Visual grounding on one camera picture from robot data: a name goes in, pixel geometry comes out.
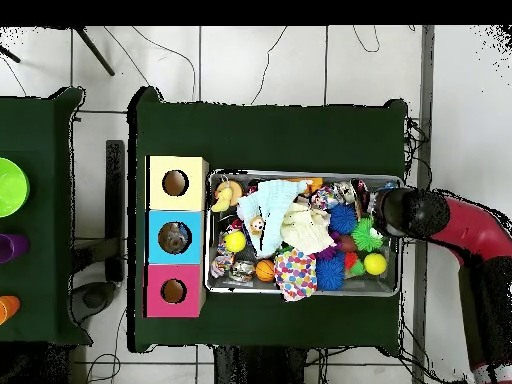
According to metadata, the cream knitted cloth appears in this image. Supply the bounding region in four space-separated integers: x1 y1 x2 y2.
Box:
279 201 336 256

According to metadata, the purple cup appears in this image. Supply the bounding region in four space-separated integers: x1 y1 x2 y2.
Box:
0 232 31 264

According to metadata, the orange cup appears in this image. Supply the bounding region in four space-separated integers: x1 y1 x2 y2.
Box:
0 294 22 326

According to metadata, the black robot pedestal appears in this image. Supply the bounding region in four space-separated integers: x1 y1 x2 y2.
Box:
213 345 309 384

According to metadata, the silver mesh bin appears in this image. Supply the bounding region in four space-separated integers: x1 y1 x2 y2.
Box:
204 169 402 298

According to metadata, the green spiky monster toy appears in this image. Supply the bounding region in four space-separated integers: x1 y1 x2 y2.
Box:
351 217 385 253

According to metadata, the wooden three-hole box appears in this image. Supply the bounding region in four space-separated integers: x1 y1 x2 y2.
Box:
143 154 210 319

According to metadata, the yellow plush duck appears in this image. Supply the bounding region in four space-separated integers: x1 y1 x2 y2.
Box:
211 186 235 214

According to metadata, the blue spiky ball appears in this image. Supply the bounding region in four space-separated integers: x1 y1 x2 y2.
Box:
315 253 346 292

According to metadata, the dark green tablecloth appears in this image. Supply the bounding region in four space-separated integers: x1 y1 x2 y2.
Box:
0 86 94 346
126 85 409 354

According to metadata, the yellow tennis ball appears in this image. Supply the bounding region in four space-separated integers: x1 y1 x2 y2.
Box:
222 230 248 254

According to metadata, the plain yellow ball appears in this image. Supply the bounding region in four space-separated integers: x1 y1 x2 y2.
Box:
363 252 388 277

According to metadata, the mint green cloth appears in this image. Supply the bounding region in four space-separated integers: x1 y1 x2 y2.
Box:
236 179 310 259

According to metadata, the polka dot cloth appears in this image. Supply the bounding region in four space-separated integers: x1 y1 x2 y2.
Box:
273 247 318 302

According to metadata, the lime green bowl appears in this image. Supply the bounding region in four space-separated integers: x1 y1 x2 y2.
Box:
0 156 31 219

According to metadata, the black panel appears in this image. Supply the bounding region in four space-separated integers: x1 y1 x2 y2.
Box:
104 138 126 283

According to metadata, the black tripod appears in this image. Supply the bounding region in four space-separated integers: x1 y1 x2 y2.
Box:
0 25 116 77

